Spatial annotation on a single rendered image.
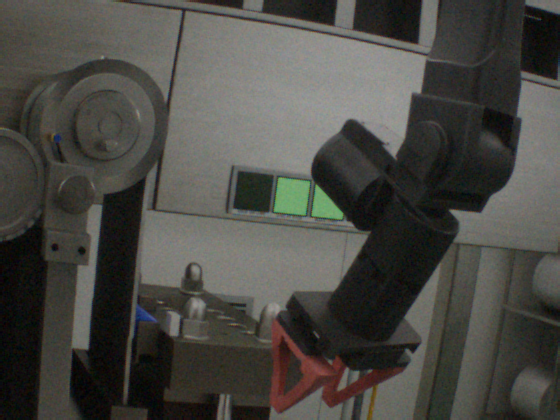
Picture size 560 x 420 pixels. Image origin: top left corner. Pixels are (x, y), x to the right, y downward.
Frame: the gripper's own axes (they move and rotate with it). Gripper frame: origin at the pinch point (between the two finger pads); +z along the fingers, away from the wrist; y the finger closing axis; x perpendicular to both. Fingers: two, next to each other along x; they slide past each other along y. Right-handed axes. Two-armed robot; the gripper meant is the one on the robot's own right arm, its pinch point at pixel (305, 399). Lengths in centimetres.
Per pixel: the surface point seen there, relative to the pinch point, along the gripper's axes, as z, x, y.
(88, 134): 0.0, -38.9, 3.5
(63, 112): -0.5, -42.2, 5.7
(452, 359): 38, -39, -92
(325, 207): 14, -51, -49
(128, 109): -3.4, -39.2, -0.3
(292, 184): 13, -54, -44
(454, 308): 30, -45, -90
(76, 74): -4.2, -44.3, 4.8
